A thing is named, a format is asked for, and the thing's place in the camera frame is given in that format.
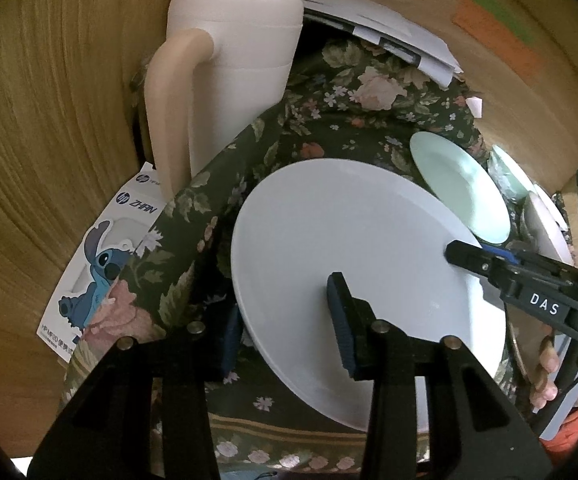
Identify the person's right hand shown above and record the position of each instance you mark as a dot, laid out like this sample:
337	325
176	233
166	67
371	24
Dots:
545	370

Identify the small white plate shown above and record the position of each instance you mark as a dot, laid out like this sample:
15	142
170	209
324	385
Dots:
544	225

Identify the dark floral tablecloth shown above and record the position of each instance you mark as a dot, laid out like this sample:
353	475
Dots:
289	125

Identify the green patterned bowl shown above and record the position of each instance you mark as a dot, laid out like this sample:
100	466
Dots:
506	172

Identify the light green plate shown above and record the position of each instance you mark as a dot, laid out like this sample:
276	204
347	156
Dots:
454	180

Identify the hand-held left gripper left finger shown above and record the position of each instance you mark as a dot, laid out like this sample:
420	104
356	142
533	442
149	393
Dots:
230	345

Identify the green sticky note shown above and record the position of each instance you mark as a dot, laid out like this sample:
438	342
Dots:
501	12

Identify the white paper stack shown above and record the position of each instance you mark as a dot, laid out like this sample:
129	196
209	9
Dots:
394	30

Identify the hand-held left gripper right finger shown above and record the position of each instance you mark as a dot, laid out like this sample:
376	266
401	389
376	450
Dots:
341	325

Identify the orange sticky note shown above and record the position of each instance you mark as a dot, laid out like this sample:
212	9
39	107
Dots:
499	40

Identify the large white plate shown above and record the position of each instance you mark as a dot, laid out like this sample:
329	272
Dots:
329	220

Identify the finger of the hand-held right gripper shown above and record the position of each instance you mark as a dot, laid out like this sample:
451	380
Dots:
544	267
474	257

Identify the cartoon print white box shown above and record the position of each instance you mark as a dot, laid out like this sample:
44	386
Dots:
99	260

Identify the small white paper scrap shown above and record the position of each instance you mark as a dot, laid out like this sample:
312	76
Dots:
475	106

